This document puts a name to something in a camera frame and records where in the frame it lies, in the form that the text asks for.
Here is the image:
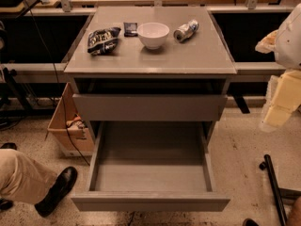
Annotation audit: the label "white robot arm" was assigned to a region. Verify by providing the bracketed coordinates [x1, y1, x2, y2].
[255, 5, 301, 132]

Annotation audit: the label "person leg khaki trousers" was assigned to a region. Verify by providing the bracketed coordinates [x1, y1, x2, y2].
[0, 149, 57, 204]

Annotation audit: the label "black leather shoe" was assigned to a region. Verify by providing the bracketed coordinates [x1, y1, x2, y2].
[35, 167, 78, 218]

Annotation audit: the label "crushed silver can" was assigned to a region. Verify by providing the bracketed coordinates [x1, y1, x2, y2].
[173, 19, 198, 42]

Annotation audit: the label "dark chip bag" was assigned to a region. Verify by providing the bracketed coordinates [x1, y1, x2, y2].
[87, 27, 120, 56]

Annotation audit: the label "grey drawer cabinet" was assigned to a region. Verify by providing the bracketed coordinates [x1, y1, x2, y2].
[65, 7, 236, 137]

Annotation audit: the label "black chair leg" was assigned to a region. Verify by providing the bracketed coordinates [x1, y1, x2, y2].
[259, 154, 301, 226]

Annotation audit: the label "black power cable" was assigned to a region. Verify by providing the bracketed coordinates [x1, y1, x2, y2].
[13, 0, 91, 167]

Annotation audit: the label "white bowl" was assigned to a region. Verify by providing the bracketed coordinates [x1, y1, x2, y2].
[137, 23, 169, 50]

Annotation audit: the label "grey top drawer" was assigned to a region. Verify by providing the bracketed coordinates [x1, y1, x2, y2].
[72, 94, 227, 121]

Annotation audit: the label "cardboard box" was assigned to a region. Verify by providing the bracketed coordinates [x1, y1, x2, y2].
[48, 83, 94, 156]

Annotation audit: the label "small dark blue packet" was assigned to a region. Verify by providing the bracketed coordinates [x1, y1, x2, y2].
[124, 23, 137, 37]

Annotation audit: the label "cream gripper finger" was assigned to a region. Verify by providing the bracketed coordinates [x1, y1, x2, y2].
[255, 30, 277, 54]
[259, 70, 301, 132]

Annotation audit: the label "grey drawer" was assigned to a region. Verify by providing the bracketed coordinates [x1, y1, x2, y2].
[72, 94, 227, 121]
[71, 121, 230, 212]

